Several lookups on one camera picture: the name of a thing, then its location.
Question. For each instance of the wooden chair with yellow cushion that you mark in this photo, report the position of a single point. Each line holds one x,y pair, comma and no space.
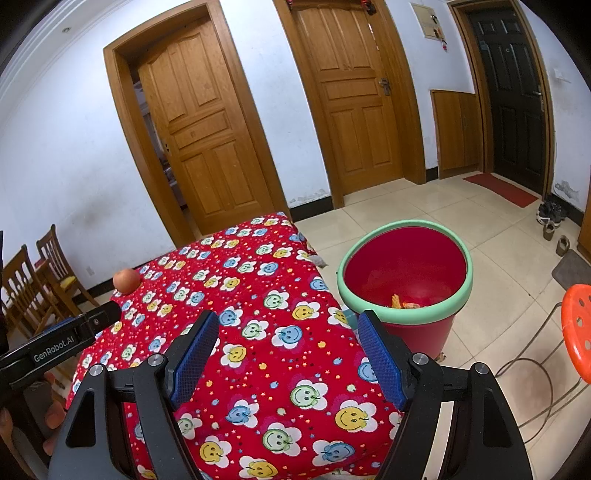
55,263

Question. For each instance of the dark sneaker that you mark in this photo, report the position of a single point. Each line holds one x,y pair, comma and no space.
544,213
558,213

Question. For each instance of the yellow foam fruit net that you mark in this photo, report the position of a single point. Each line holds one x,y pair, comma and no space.
396,301

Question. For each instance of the person's left hand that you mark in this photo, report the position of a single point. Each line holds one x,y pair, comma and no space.
55,413

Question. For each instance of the beige shoe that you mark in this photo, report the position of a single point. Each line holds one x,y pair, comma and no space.
562,244
549,229

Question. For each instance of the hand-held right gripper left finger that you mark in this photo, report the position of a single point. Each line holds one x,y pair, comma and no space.
194,355

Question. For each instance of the red smiley flower tablecloth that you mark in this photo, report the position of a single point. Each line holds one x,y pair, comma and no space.
268,364

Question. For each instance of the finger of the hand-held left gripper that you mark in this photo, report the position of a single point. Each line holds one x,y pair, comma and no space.
104,318
64,326

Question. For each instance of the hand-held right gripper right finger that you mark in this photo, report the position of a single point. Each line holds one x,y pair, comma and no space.
381,355

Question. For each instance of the red door mat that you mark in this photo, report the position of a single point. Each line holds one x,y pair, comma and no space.
501,189

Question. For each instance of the low wooden wall cabinet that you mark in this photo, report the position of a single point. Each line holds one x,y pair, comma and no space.
457,131

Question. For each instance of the white wall switch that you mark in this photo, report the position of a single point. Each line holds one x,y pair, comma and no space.
559,74

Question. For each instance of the wooden door frame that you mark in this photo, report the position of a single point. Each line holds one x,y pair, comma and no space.
127,115
408,115

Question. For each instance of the black entrance door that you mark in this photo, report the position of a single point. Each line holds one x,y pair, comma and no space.
505,92

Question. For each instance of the grey floor mat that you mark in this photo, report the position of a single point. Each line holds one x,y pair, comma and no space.
572,272

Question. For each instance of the wall electrical panel box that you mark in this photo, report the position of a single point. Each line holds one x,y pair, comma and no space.
427,21

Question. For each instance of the orange stool with metal legs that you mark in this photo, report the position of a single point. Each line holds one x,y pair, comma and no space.
577,323

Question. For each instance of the red bin with green rim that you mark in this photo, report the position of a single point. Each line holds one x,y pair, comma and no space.
401,277

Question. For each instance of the grey cloth piece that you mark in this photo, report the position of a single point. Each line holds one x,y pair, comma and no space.
320,261

